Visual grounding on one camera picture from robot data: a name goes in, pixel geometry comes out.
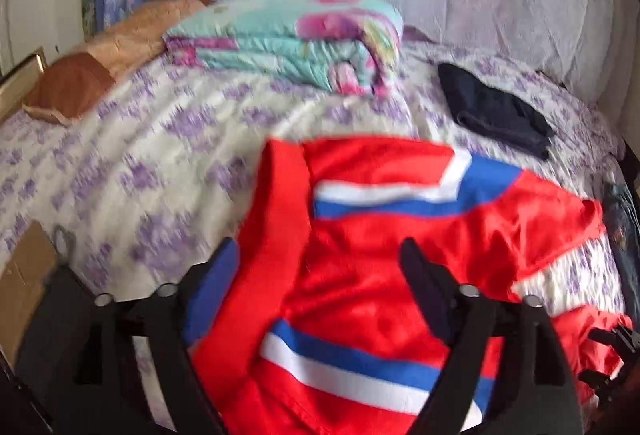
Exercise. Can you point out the colourful floral folded blanket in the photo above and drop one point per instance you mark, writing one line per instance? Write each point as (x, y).
(344, 47)

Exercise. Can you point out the blue denim jeans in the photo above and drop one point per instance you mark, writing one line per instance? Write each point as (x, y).
(622, 225)

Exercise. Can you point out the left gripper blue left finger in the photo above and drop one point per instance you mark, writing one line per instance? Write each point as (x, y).
(204, 288)

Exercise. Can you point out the gold picture frame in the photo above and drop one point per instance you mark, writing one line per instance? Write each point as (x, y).
(18, 83)

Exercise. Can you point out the brown cardboard box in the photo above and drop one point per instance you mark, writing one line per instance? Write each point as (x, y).
(22, 286)

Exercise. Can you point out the red track pants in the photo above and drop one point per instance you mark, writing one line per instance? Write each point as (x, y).
(320, 334)

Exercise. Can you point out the purple floral bedsheet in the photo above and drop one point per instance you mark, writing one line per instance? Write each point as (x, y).
(150, 182)

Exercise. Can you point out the black folded shorts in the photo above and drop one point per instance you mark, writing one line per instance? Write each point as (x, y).
(493, 113)

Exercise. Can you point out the orange brown pillow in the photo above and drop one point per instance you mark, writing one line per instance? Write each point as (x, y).
(75, 83)

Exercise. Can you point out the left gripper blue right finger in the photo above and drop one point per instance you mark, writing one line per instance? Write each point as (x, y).
(434, 290)

